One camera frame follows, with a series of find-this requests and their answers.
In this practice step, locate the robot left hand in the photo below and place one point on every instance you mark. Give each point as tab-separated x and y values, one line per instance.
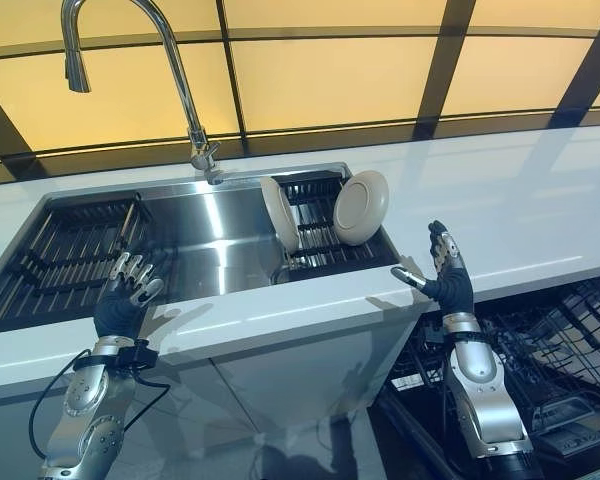
120	315

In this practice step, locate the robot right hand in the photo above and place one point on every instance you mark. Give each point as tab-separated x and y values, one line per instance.
452	292

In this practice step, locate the beige round ceramic plate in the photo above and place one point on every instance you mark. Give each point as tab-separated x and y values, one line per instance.
279	212
361	207

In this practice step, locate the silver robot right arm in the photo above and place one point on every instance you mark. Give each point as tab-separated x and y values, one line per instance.
480	390

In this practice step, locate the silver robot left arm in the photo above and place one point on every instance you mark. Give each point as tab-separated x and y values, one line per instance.
85	395

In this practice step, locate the large black sink drying rack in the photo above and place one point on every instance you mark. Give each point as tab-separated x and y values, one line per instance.
55	260

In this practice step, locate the stainless steel kitchen sink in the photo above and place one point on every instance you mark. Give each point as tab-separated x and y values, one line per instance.
215	235

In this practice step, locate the small black sink drying rack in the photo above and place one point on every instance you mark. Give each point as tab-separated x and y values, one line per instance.
315	220

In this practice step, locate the white base cabinet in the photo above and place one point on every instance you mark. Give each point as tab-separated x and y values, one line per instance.
290	380

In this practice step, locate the chrome gooseneck kitchen faucet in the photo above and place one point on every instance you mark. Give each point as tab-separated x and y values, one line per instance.
199	147

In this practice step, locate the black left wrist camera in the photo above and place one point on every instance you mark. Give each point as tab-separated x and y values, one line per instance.
137	356

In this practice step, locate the dark window frame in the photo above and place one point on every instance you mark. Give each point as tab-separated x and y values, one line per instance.
442	45

